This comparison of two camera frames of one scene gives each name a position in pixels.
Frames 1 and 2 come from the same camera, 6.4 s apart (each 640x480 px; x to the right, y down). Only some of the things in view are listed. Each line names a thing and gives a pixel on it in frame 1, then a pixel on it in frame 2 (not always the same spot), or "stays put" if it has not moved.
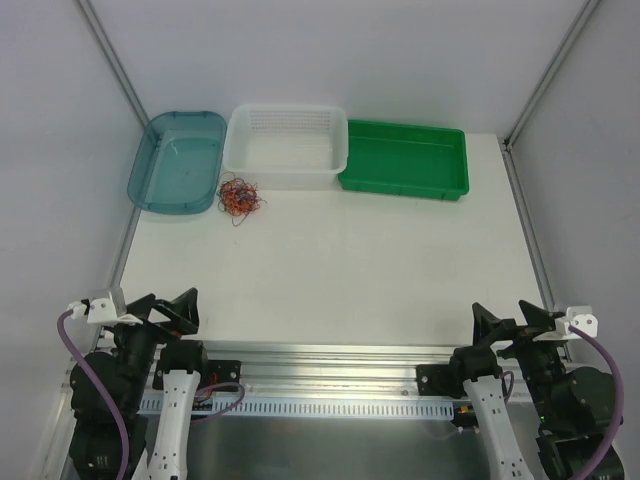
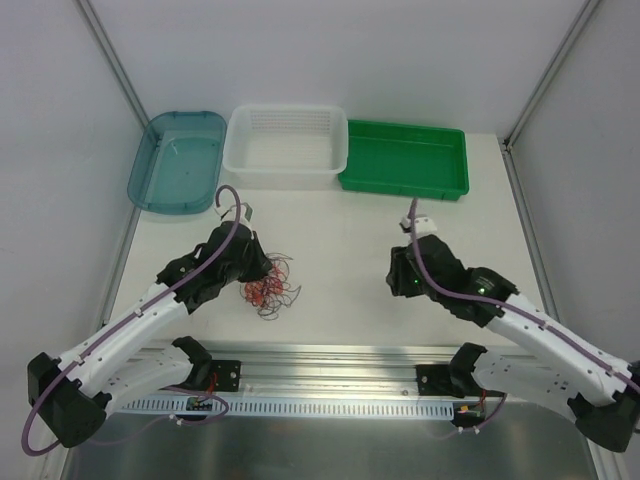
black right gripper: [516, 329] -> [400, 275]
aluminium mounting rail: [337, 369] stays put
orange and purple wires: [237, 198] -> [271, 292]
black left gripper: [151, 319] -> [254, 261]
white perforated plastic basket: [287, 147] stays put
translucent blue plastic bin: [177, 164] stays put
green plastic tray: [406, 159] stays put
